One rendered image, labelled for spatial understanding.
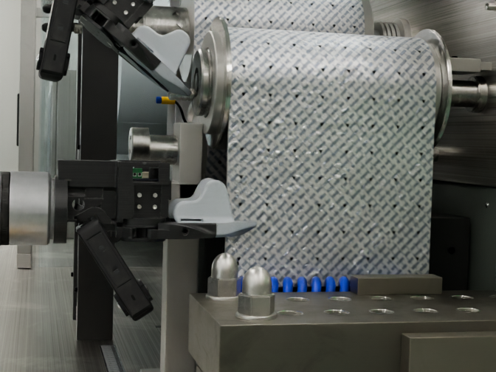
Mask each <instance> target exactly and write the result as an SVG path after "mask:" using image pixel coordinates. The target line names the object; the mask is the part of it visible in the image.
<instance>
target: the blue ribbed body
mask: <svg viewBox="0 0 496 372"><path fill-rule="evenodd" d="M271 280H272V292H350V284H349V280H348V278H347V277H346V276H342V277H341V278H340V279H339V282H338V286H336V283H335V280H334V278H333V277H332V276H328V277H327V278H326V279H325V283H324V286H322V284H321V280H320V278H319V277H317V276H316V277H313V278H312V279H311V286H307V280H306V278H305V277H299V278H298V279H297V286H293V281H292V279H291V278H290V277H285V278H284V279H283V286H279V283H278V279H277V278H276V277H271Z"/></svg>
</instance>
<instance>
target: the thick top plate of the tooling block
mask: <svg viewBox="0 0 496 372"><path fill-rule="evenodd" d="M273 293H274V294H275V311H274V312H275V313H276V315H277V317H276V318H275V319H272V320H245V319H241V318H238V317H236V315H235V313H236V312H237V311H238V300H234V301H218V300H209V299H207V298H206V294H207V293H190V300H189V329H188V351H189V352H190V354H191V356H192V357H193V358H194V359H195V361H196V363H197V364H198V366H199V367H200V368H201V370H202V371H203V372H400V364H401V344H402V333H432V332H467V331H496V290H452V291H442V293H441V294H373V295H357V294H354V293H353V292H273Z"/></svg>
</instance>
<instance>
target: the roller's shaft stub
mask: <svg viewBox="0 0 496 372"><path fill-rule="evenodd" d="M487 99H488V86H487V83H486V81H485V79H484V78H483V77H482V76H471V77H470V78H469V79H468V80H452V101H451V106H450V107H465V108H466V110H467V111H468V112H473V113H479V112H481V111H482V110H483V109H484V107H485V106H486V102H487Z"/></svg>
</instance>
